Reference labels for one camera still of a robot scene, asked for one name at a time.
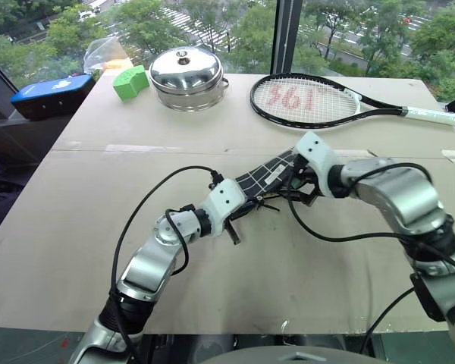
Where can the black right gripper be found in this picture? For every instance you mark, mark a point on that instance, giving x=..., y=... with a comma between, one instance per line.
x=306, y=179

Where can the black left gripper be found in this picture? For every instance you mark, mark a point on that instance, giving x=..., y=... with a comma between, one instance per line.
x=239, y=215

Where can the black white grid pouch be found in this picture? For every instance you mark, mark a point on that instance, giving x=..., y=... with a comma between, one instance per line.
x=263, y=176

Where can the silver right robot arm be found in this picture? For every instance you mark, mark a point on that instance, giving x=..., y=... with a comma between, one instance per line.
x=405, y=197

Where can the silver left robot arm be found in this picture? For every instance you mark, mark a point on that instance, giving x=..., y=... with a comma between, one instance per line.
x=148, y=261

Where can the grey rounded shape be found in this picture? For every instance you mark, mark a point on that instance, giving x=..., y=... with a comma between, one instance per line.
x=292, y=355

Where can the black white tennis racket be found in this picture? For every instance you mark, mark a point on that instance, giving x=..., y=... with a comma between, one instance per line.
x=428, y=113

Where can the dark window mullion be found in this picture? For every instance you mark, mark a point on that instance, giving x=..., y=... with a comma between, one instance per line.
x=286, y=36

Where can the stainless steel pot lid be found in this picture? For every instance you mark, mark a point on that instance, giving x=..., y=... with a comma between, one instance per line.
x=186, y=70

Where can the green foam block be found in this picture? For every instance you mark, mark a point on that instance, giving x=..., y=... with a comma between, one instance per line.
x=129, y=83

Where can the clear plastic bag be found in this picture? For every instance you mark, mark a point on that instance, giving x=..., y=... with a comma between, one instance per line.
x=100, y=53

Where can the blue black case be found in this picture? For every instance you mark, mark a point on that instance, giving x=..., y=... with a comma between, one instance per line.
x=51, y=95

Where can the dark window ledge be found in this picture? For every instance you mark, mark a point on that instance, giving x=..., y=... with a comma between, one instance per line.
x=22, y=136

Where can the bystander in dark clothing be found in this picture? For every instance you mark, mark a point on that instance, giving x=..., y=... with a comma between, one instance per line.
x=4, y=178

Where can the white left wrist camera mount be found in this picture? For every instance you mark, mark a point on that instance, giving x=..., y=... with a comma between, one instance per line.
x=223, y=201

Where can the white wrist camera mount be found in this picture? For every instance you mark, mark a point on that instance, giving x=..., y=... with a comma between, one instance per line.
x=223, y=201
x=315, y=157

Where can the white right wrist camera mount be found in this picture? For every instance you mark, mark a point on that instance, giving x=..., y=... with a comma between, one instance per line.
x=315, y=157

